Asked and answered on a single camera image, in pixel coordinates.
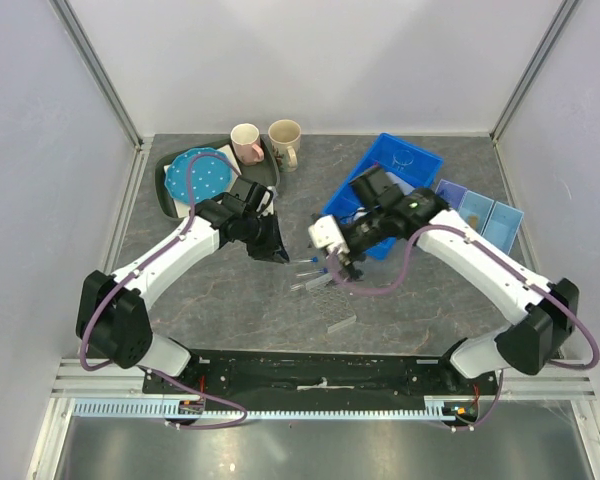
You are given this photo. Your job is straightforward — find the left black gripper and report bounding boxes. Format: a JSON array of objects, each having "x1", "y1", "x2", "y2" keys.
[{"x1": 240, "y1": 211, "x2": 289, "y2": 265}]

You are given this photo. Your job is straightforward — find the round glass flask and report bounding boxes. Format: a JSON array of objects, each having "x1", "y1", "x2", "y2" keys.
[{"x1": 347, "y1": 207, "x2": 368, "y2": 223}]

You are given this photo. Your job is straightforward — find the clear glass beaker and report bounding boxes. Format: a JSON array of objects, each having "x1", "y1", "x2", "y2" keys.
[{"x1": 392, "y1": 149, "x2": 414, "y2": 172}]

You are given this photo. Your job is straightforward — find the red cap wash bottle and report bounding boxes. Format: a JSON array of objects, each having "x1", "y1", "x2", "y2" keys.
[{"x1": 387, "y1": 172, "x2": 414, "y2": 195}]

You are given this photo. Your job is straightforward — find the blue safety glasses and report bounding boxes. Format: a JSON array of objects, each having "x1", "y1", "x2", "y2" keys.
[{"x1": 436, "y1": 184, "x2": 464, "y2": 203}]

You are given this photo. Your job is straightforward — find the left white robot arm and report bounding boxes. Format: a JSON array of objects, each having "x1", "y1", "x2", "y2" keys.
[{"x1": 76, "y1": 187, "x2": 289, "y2": 393}]

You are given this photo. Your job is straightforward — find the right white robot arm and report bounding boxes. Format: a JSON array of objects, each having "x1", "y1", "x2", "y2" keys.
[{"x1": 323, "y1": 188, "x2": 580, "y2": 394}]

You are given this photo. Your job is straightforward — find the clear test tube rack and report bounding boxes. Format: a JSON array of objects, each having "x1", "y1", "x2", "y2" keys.
[{"x1": 304, "y1": 274, "x2": 357, "y2": 334}]

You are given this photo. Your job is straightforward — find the grey serving tray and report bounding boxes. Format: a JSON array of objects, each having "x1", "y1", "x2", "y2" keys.
[{"x1": 154, "y1": 137, "x2": 280, "y2": 220}]

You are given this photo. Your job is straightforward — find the blue polka dot plate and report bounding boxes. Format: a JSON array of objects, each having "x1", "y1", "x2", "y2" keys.
[{"x1": 164, "y1": 147, "x2": 235, "y2": 205}]

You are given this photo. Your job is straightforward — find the pink mug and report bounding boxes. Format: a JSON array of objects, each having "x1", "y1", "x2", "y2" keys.
[{"x1": 230, "y1": 123, "x2": 264, "y2": 166}]

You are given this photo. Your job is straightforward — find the beige floral mug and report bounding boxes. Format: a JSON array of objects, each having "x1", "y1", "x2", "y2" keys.
[{"x1": 268, "y1": 119, "x2": 302, "y2": 172}]

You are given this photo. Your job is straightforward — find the blue compartment bin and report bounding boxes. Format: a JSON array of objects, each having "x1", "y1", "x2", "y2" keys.
[{"x1": 321, "y1": 131, "x2": 444, "y2": 262}]

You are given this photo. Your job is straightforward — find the lavender divider box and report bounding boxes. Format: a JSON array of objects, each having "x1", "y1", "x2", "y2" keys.
[{"x1": 435, "y1": 179, "x2": 524, "y2": 254}]

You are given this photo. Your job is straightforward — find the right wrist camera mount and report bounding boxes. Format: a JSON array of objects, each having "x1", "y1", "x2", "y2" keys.
[{"x1": 307, "y1": 164, "x2": 411, "y2": 256}]

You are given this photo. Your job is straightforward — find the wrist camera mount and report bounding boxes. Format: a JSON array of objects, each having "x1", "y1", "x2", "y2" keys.
[
  {"x1": 307, "y1": 164, "x2": 411, "y2": 256},
  {"x1": 229, "y1": 177, "x2": 277, "y2": 216}
]

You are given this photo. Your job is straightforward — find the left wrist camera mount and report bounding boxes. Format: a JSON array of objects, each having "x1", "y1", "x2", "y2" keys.
[{"x1": 229, "y1": 177, "x2": 277, "y2": 216}]

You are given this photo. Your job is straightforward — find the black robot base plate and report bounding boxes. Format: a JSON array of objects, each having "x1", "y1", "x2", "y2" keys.
[{"x1": 176, "y1": 349, "x2": 497, "y2": 410}]

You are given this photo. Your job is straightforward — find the slotted cable duct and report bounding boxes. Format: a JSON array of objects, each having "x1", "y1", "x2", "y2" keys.
[{"x1": 72, "y1": 398, "x2": 458, "y2": 421}]

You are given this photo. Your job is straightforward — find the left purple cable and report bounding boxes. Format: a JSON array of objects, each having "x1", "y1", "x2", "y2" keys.
[{"x1": 79, "y1": 153, "x2": 249, "y2": 432}]

